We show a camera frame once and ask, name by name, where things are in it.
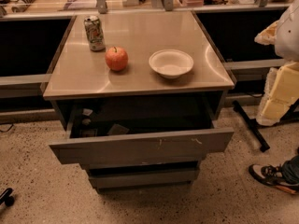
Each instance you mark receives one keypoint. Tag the tan padded gripper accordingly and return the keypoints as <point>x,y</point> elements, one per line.
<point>288,36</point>

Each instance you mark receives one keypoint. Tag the grey top drawer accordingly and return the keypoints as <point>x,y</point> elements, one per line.
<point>184,133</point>

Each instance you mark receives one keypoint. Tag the grey drawer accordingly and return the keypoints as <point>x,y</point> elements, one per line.
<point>184,133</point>
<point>177,164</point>
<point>144,179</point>

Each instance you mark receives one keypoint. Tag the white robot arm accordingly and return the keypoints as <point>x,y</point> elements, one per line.
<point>283,34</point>

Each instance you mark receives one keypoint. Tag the yellow foam robot base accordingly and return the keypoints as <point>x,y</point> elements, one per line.
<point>281,90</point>

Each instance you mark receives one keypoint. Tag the grey drawer cabinet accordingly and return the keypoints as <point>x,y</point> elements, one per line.
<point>81,78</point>

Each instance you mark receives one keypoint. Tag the small card in drawer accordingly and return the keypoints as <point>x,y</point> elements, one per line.
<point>117,129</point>

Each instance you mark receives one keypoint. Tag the grey bottom drawer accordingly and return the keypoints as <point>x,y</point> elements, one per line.
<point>144,179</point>

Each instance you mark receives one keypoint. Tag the grey middle drawer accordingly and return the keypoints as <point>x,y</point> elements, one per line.
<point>177,164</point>

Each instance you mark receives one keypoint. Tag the black metal stand leg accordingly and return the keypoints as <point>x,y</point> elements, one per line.
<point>252,125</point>

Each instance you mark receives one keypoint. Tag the white paper bowl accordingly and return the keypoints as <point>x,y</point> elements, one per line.
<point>171,63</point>

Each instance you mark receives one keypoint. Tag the grey orange sneaker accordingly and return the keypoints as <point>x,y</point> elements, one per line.
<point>271,176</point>

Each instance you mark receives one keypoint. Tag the red apple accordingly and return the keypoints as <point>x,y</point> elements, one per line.
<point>116,58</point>

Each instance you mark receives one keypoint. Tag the crushed soda can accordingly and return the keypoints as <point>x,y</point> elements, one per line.
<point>94,33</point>

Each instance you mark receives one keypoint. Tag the black chair caster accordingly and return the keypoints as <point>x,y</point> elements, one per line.
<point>6,197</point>

